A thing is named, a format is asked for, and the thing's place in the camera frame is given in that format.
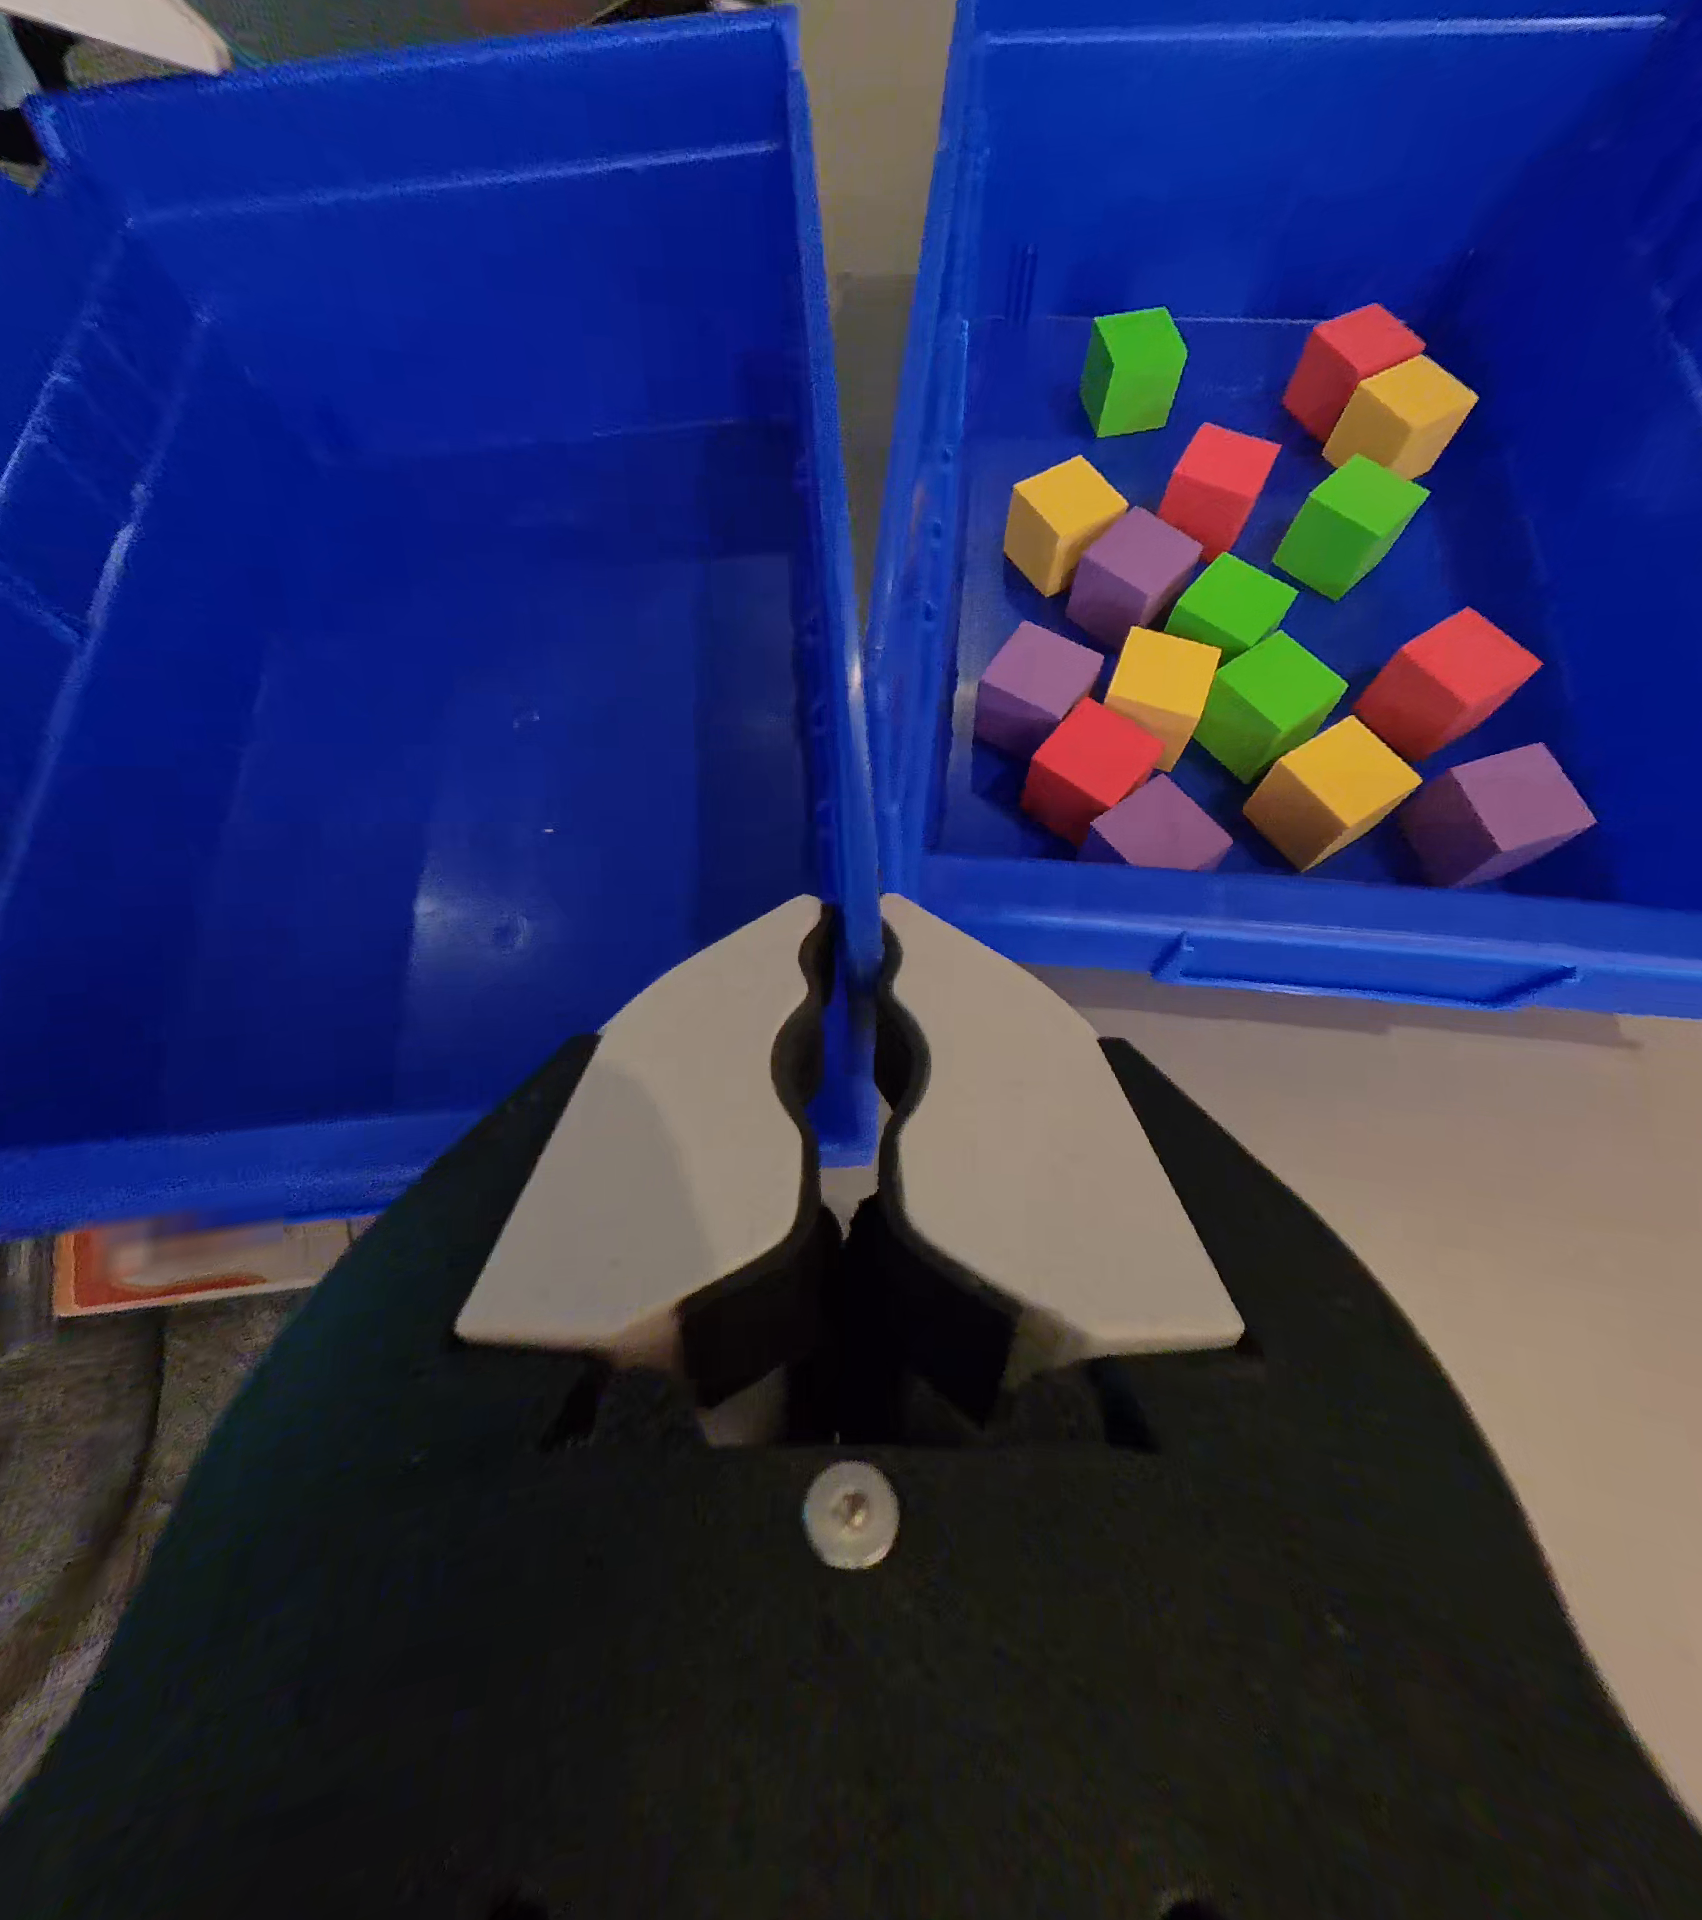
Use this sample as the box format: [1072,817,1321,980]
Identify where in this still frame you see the yellow cube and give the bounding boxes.
[1321,354,1479,482]
[1102,626,1225,770]
[1240,714,1424,875]
[1003,454,1129,598]

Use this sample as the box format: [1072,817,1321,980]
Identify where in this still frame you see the green cube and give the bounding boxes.
[1077,305,1189,440]
[1269,454,1434,602]
[1162,552,1300,658]
[1191,629,1351,785]

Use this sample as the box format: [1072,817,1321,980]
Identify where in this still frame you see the red white booklet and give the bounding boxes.
[51,1217,373,1322]

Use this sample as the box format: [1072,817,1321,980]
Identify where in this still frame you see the red cube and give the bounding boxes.
[1019,695,1166,846]
[1279,301,1426,444]
[1351,605,1545,763]
[1158,421,1284,560]

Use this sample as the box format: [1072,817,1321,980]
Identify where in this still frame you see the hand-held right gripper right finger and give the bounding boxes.
[872,893,1246,1370]

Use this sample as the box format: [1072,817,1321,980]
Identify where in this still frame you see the blue plastic bin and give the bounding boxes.
[0,5,890,1244]
[866,0,1702,1034]

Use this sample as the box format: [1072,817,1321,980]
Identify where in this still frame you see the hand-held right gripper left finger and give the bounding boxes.
[456,893,842,1373]

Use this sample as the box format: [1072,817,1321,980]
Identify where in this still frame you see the purple cube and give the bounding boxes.
[1397,742,1597,889]
[1063,506,1206,644]
[1081,771,1236,871]
[974,617,1106,756]

